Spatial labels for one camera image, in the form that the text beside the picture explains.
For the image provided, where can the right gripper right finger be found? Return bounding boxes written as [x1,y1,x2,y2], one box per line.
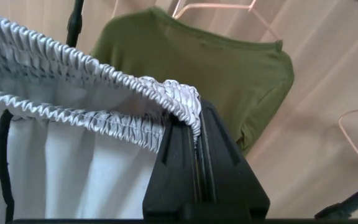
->
[196,99,271,220]

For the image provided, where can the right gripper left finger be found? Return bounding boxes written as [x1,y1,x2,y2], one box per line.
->
[142,114,199,220]

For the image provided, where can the pale grey shorts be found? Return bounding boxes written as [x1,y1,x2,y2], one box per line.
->
[0,9,203,220]

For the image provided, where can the green printed t-shirt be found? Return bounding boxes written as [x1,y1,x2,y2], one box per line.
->
[90,6,295,156]

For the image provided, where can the pink clothes hanger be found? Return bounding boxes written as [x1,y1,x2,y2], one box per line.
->
[171,0,282,41]
[337,108,358,179]

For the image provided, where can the black clothes rack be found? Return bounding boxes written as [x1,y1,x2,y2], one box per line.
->
[66,0,358,219]

